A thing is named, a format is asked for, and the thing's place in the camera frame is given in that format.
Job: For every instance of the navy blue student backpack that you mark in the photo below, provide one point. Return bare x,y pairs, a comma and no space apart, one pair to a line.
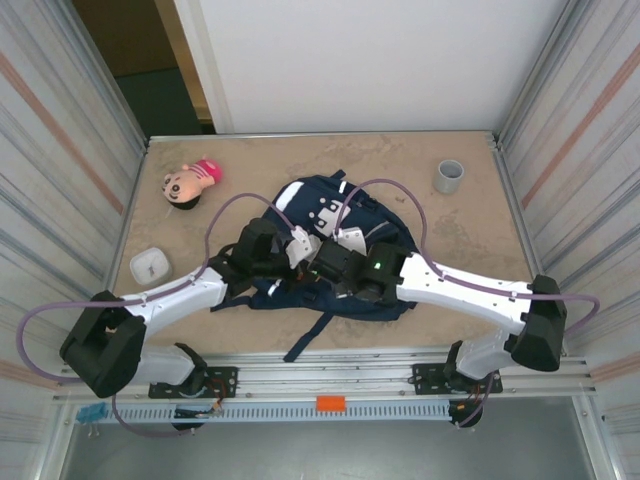
390,235

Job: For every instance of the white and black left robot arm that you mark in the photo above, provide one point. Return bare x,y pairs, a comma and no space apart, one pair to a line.
185,292

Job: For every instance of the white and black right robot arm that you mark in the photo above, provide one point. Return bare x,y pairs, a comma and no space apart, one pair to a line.
460,290

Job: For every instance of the pink plush doll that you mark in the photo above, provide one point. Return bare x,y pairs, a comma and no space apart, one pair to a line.
187,182

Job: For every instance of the white rounded plastic box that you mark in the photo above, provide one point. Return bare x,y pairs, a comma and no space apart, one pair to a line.
150,267

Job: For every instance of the grey plastic cup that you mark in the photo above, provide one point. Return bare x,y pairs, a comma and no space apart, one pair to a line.
448,177

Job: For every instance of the orange tag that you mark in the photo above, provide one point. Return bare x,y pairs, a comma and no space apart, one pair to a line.
331,404

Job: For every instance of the blue clip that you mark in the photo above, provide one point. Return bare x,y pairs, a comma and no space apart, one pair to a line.
91,414

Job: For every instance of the aluminium mounting rail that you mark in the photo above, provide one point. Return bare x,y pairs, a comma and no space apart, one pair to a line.
325,372

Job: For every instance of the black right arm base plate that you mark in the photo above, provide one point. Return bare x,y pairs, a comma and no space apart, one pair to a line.
425,375

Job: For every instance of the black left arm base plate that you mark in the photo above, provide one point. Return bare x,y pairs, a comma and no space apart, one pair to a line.
225,375

